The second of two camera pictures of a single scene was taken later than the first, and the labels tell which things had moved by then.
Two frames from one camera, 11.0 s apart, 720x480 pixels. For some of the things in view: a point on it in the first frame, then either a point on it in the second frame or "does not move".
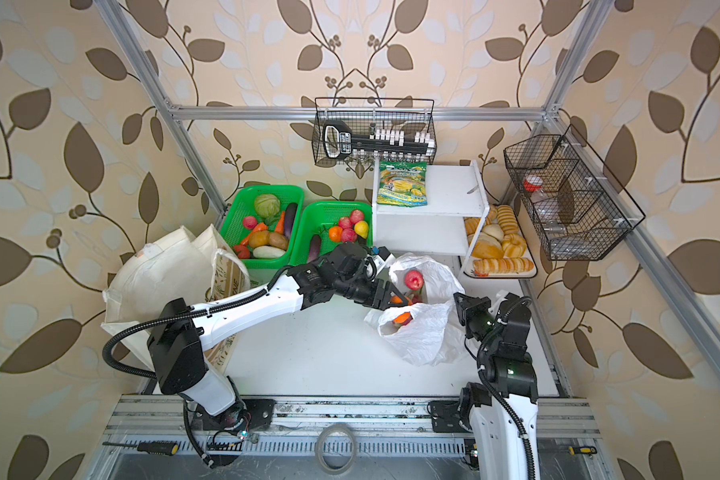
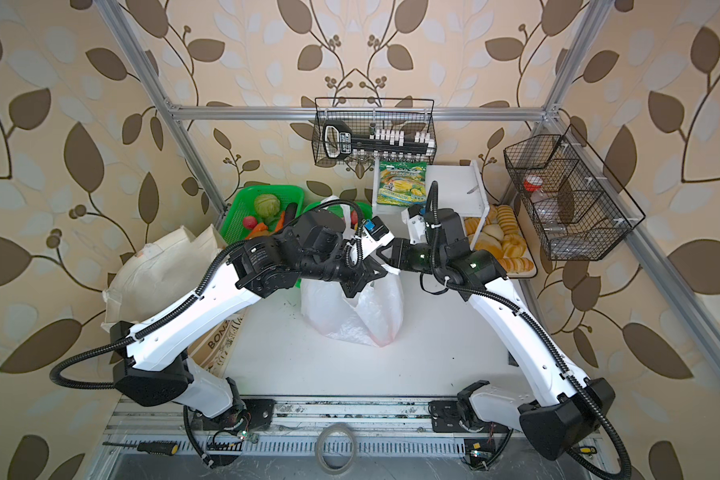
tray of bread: x=502 y=250 does not move
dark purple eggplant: x=289 y=217 does not move
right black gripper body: x=479 y=321 -> x=418 y=258
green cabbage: x=267 y=206 does not move
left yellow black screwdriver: x=150 y=448 does not move
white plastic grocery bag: x=429 y=330 -> x=373 y=316
